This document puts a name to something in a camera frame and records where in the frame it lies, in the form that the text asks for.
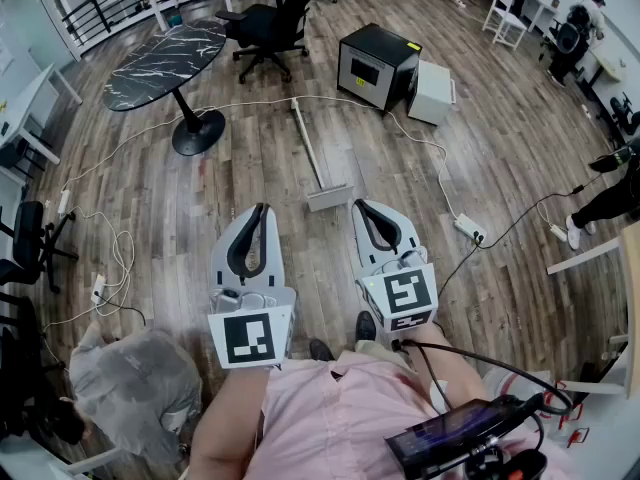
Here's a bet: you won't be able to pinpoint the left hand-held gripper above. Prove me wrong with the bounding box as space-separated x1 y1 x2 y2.
207 202 297 371

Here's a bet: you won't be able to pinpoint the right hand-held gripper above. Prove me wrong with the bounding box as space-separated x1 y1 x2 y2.
351 198 441 334

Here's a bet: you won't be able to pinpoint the white long-handled dustpan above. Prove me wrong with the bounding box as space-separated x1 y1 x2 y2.
290 96 356 213

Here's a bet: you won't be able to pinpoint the person's right forearm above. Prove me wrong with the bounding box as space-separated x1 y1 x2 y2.
399 321 489 414

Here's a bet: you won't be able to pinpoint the person's left forearm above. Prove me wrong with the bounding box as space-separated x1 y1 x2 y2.
187 367 274 480

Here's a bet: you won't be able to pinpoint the person's right black shoe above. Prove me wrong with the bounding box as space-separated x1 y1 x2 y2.
354 311 377 343

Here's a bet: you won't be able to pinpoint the person's black shoe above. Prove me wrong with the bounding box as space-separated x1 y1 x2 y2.
354 311 377 343
308 337 335 363

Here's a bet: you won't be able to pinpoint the person's left black shoe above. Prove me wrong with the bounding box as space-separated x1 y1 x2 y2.
308 337 335 363

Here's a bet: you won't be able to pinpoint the person's khaki trousers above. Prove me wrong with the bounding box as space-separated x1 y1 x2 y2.
353 340 416 369

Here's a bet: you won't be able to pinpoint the small white cabinet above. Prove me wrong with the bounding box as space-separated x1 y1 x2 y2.
407 59 457 127

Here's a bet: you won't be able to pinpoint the person's pink shirt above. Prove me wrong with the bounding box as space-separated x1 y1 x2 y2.
257 352 571 480

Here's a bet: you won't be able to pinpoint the white bag with red print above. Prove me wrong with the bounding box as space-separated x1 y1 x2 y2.
482 367 591 449

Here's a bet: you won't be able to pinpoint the black cube cabinet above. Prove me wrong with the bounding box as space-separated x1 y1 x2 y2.
336 22 424 113

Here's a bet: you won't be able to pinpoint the black screen device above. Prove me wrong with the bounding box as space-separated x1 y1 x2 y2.
383 395 546 480

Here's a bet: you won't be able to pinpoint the white desk with wooden top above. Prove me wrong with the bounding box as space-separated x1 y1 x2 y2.
545 225 640 402

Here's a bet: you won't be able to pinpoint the black marble oval table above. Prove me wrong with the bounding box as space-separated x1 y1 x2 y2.
103 19 229 157

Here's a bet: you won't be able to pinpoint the white wooden chair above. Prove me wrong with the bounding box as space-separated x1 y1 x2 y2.
482 0 529 49

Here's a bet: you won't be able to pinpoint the black mesh office chair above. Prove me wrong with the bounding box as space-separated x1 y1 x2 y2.
547 20 594 88

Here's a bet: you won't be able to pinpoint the black metal railing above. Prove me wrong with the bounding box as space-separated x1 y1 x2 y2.
59 0 166 49

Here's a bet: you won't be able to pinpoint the tangled white cable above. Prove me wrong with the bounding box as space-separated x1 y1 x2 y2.
42 207 136 329

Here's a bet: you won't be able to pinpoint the thin black floor cable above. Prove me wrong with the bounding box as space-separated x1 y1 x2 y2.
437 183 586 299

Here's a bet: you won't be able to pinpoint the thick black cable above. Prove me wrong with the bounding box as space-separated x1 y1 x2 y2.
392 337 574 417

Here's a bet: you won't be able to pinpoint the long white power cord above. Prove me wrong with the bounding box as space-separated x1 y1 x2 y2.
59 95 464 222

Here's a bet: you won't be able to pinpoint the white charger with cable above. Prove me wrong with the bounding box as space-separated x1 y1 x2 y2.
537 201 569 242

